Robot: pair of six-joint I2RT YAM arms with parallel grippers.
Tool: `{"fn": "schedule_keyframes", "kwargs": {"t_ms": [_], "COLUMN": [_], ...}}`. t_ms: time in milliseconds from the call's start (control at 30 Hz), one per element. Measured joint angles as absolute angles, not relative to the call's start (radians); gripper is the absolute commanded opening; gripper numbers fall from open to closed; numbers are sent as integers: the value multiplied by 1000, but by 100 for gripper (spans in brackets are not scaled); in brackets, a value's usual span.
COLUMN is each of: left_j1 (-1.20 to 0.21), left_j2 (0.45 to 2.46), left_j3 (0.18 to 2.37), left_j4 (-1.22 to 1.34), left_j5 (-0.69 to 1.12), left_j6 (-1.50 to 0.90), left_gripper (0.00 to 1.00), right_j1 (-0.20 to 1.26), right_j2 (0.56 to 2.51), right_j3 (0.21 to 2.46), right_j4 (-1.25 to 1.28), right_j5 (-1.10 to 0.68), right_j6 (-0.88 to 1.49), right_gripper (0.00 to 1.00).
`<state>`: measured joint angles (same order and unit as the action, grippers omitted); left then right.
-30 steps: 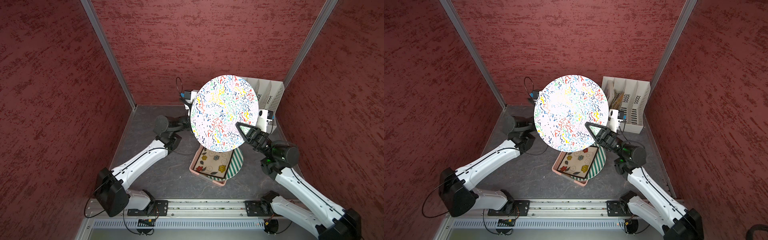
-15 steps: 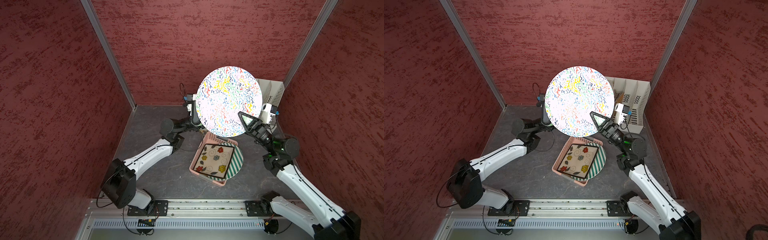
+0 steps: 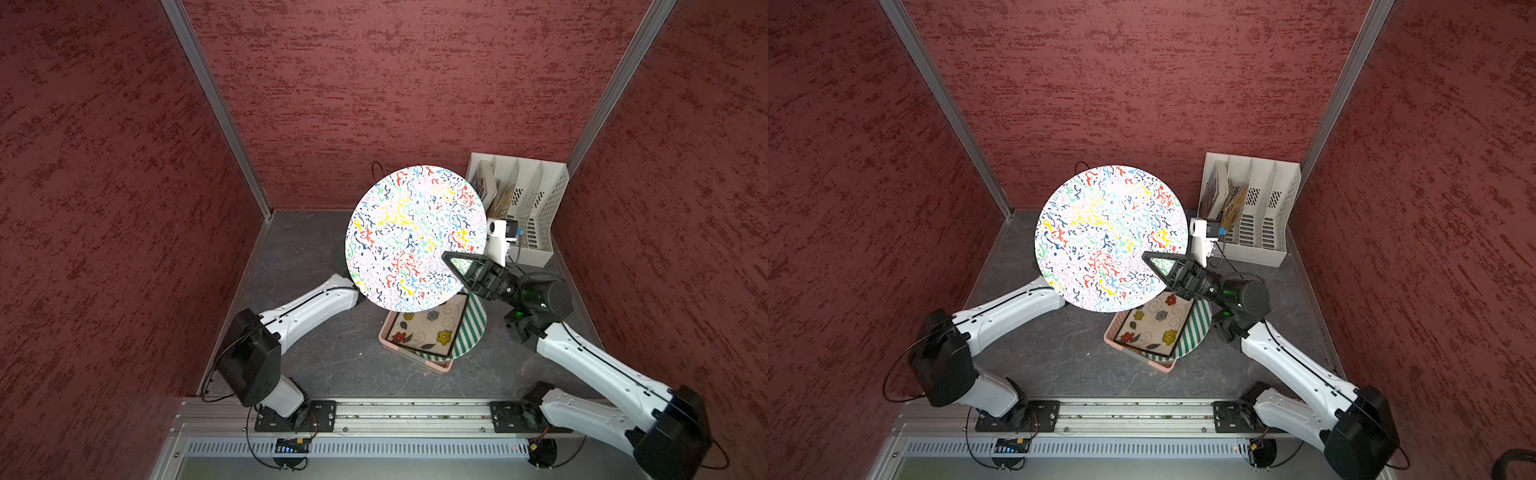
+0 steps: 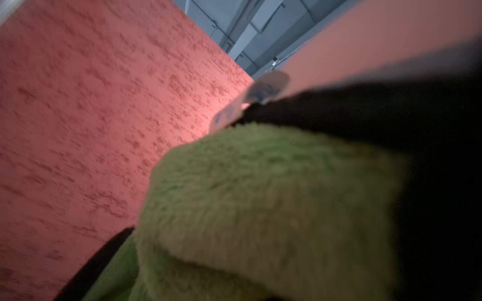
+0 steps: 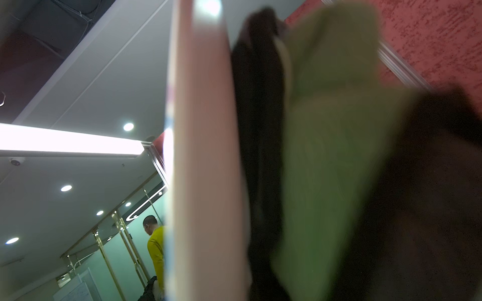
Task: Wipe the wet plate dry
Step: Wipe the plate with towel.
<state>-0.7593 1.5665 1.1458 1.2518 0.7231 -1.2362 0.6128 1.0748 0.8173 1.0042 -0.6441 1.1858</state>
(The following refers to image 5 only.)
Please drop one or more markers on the long ceiling light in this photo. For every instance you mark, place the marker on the long ceiling light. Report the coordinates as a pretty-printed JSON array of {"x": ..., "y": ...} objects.
[{"x": 18, "y": 140}]

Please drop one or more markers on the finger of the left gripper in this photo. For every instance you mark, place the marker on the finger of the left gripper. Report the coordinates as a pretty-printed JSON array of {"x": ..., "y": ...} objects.
[{"x": 258, "y": 78}]

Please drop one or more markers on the right aluminium corner post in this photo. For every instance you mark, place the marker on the right aluminium corner post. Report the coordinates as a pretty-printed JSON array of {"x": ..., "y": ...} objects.
[{"x": 390, "y": 58}]

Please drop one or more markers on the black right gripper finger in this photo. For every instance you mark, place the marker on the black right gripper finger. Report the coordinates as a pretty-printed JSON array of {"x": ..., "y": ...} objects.
[{"x": 419, "y": 234}]

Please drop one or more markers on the green cleaning cloth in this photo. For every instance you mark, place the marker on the green cleaning cloth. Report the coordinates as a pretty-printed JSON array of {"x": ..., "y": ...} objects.
[{"x": 340, "y": 122}]

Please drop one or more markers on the multicolour speckled round plate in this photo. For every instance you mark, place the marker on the multicolour speckled round plate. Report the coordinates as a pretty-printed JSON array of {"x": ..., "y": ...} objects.
[{"x": 205, "y": 234}]

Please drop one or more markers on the person in yellow shirt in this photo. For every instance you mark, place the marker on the person in yellow shirt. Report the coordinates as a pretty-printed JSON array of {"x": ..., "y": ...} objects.
[{"x": 155, "y": 246}]

